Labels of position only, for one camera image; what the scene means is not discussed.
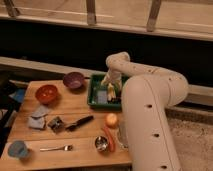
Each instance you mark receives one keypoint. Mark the blue plastic cup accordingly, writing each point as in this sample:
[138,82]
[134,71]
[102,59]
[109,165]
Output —
[18,149]

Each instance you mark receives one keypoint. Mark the blue grey cloth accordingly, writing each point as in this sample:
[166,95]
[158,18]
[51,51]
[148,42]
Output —
[36,120]

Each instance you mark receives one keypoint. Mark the grey sponge block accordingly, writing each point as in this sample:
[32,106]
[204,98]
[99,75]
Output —
[120,134]

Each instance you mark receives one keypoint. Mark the red bowl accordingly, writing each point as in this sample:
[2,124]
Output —
[46,94]

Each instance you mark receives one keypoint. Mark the blue sponge in tray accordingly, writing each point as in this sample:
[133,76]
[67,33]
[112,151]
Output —
[102,97]

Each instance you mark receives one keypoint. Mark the blue object at table edge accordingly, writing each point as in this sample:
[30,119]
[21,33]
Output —
[18,95]

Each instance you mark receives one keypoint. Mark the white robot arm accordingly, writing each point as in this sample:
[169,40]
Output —
[146,94]

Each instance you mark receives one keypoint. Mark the green plastic tray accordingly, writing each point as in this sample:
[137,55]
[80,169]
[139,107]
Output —
[95,87]

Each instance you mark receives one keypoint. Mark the purple bowl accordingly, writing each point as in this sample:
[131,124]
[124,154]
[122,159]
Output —
[74,80]

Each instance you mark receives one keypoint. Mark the orange carrot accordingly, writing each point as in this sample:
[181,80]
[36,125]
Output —
[110,139]

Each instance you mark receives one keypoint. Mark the orange fruit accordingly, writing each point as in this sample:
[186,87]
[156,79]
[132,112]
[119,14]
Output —
[111,120]

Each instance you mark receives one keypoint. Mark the small metal cup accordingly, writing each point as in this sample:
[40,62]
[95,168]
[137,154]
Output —
[101,144]

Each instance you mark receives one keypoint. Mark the yellow banana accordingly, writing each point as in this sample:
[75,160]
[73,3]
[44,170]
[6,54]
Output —
[111,92]

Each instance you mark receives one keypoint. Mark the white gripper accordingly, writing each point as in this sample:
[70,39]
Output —
[113,77]

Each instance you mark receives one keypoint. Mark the small metal clip toy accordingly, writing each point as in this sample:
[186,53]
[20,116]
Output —
[56,125]

